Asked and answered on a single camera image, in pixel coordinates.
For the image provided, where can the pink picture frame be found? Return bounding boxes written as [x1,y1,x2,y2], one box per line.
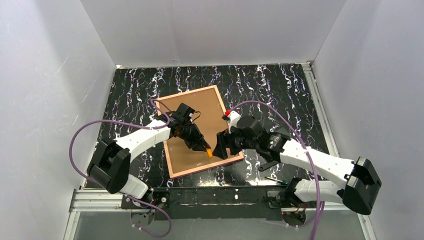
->
[154,84,245,180]

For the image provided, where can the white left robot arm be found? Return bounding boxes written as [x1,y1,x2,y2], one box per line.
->
[86,103,212,200]

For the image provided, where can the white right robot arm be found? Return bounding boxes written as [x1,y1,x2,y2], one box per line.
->
[212,110,382,216]

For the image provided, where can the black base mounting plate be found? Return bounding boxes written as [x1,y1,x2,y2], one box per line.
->
[120,185,319,222]

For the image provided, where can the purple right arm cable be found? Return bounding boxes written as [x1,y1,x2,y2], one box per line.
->
[230,100,326,240]

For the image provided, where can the green handled screwdriver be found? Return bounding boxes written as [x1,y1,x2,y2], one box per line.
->
[264,176,289,185]

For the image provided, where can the aluminium rail frame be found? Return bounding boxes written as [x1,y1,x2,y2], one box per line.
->
[74,64,366,240]

